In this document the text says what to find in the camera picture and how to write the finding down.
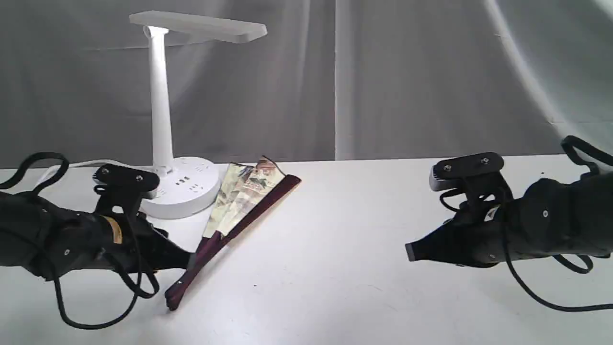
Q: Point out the white desk lamp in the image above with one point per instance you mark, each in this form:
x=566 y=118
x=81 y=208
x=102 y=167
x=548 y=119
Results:
x=187 y=185

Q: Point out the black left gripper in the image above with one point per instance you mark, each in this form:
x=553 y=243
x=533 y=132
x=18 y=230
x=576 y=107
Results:
x=133 y=245

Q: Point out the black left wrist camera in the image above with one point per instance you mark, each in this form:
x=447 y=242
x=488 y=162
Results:
x=124 y=187

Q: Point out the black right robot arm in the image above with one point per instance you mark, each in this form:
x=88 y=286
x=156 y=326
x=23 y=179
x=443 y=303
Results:
x=550 y=219

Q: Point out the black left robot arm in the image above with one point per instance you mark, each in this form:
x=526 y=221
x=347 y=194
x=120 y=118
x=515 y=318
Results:
x=35 y=233

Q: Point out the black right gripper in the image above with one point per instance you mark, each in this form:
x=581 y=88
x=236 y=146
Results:
x=479 y=240

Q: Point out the grey backdrop curtain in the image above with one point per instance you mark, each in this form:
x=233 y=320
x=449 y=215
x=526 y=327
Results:
x=332 y=79

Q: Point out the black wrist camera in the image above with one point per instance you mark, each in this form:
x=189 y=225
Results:
x=124 y=187
x=476 y=176

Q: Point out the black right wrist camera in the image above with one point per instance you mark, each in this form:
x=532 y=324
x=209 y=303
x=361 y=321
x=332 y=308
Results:
x=476 y=176

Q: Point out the painted paper folding fan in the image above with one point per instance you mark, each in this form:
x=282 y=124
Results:
x=247 y=192

